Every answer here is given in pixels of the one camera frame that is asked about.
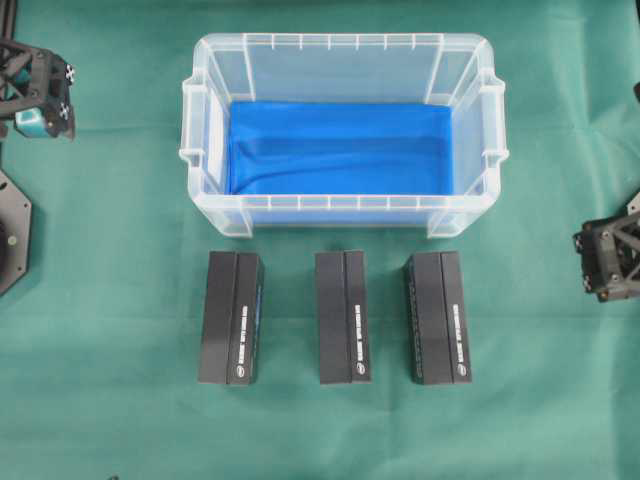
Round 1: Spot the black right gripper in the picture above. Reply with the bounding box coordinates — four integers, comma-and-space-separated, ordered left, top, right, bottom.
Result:
573, 209, 639, 303

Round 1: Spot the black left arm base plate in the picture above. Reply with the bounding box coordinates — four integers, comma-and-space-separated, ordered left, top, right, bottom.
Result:
0, 171, 32, 295

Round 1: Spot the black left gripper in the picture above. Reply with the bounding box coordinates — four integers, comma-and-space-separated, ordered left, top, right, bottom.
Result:
1, 39, 75, 139

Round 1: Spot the clear plastic storage case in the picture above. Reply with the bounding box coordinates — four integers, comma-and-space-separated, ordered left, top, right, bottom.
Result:
179, 33, 509, 238

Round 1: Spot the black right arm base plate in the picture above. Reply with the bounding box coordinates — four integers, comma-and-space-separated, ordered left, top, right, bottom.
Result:
626, 192, 640, 215

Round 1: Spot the blue cloth in case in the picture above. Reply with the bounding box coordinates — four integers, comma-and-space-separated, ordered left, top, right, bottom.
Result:
225, 101, 453, 196

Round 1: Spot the black camera box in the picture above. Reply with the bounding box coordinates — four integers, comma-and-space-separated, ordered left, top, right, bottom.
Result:
315, 250, 372, 385
404, 251, 472, 385
198, 251, 264, 386

